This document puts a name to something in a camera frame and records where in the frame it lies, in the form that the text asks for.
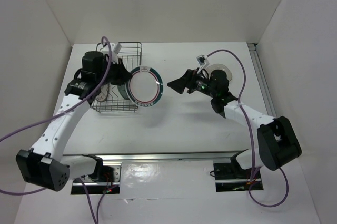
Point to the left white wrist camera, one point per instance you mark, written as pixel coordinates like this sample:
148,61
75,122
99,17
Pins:
114,49

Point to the grey wire dish rack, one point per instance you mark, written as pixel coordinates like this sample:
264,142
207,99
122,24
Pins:
113,98

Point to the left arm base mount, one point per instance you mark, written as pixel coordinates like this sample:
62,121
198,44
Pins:
108,181

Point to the aluminium rail front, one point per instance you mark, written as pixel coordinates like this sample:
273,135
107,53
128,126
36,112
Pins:
171,156

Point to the blue patterned plate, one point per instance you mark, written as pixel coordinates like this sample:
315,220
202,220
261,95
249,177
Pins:
123,92

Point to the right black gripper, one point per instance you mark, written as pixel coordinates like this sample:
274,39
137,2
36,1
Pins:
188,80

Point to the aluminium rail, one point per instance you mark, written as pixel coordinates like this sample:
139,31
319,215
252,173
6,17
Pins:
171,156
260,99

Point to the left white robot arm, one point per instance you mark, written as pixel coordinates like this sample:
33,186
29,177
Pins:
44,164

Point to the aluminium rail right side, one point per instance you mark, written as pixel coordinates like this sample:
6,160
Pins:
260,99

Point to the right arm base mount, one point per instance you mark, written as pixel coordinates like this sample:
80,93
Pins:
230,177

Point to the clear grey glass plate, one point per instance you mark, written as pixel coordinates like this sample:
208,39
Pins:
221,67

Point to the orange sunburst plate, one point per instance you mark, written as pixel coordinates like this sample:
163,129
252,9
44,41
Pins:
103,95

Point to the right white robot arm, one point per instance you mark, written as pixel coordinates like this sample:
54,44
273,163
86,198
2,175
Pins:
277,143

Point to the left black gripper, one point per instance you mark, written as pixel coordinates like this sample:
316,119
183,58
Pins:
123,75

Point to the teal red rimmed plate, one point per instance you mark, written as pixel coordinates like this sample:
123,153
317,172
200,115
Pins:
145,88

